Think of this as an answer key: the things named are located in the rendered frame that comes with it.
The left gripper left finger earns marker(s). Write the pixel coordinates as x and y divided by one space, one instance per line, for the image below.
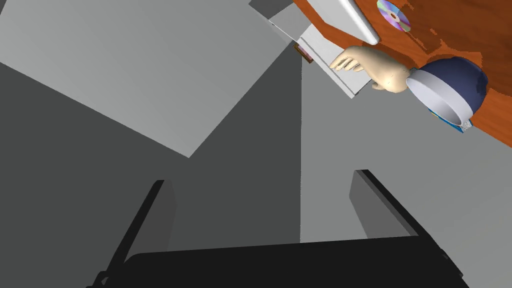
158 224

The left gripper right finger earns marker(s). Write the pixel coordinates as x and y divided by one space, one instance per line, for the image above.
376 212

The blue book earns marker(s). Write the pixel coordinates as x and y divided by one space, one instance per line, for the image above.
460 126

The beige hand sculpture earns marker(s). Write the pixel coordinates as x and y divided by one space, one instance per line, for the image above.
380 68

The dark blue bowl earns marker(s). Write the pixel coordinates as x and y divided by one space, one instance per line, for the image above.
460 80

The small brown framed picture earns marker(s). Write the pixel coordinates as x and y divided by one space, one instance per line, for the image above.
304 53

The shiny compact disc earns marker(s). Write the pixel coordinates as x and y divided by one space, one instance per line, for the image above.
394 16

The silver laptop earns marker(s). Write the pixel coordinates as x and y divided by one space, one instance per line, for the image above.
344 16

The brown wooden table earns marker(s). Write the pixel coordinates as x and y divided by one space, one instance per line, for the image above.
460 28

